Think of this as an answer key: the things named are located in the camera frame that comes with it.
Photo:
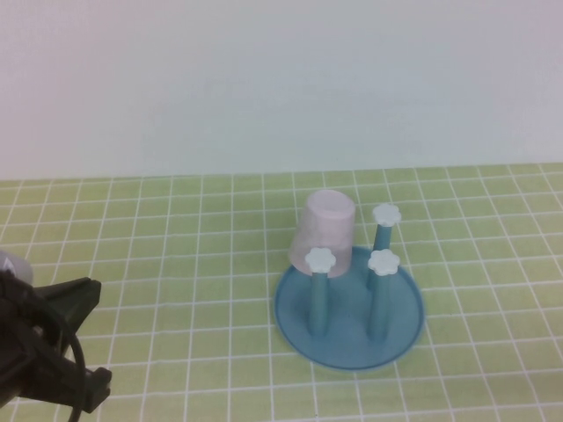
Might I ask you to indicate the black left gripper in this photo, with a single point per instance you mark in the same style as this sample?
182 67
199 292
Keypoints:
26 347

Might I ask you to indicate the pink plastic cup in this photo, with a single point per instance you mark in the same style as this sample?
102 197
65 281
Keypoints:
325 228

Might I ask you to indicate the blue cup stand white caps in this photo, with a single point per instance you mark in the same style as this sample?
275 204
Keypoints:
347 343

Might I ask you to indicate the green checked table mat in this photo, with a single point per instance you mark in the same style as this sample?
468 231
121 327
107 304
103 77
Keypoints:
176 264

